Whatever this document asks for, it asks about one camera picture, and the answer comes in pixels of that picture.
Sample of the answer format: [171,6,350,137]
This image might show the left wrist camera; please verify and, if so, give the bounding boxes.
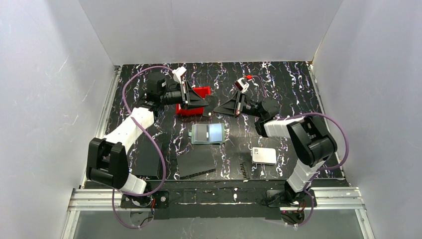
[172,66,187,84]

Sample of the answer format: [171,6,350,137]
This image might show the black flat plate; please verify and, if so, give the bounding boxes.
[176,148,216,179]

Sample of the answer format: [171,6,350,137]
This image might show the black rectangular block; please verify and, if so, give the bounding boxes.
[131,139,163,179]

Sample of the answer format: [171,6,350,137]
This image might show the red plastic bin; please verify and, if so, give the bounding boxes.
[175,86,211,117]

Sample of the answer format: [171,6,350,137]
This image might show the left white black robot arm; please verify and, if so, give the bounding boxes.
[86,67,208,197]

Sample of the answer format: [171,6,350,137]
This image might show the white flat box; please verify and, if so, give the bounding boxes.
[251,147,277,165]

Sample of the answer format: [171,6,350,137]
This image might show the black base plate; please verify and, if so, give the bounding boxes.
[260,189,317,209]
[120,191,169,209]

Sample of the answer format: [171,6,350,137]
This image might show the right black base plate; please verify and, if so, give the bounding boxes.
[260,189,317,209]

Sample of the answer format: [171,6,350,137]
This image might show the mint green card holder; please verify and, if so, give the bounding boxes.
[189,123,225,144]

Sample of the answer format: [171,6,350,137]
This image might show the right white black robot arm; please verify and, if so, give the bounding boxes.
[213,91,337,206]

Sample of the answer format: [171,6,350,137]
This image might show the small black comb strip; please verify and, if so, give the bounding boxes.
[239,163,249,181]

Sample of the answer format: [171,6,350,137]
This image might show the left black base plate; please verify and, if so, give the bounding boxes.
[120,191,169,209]

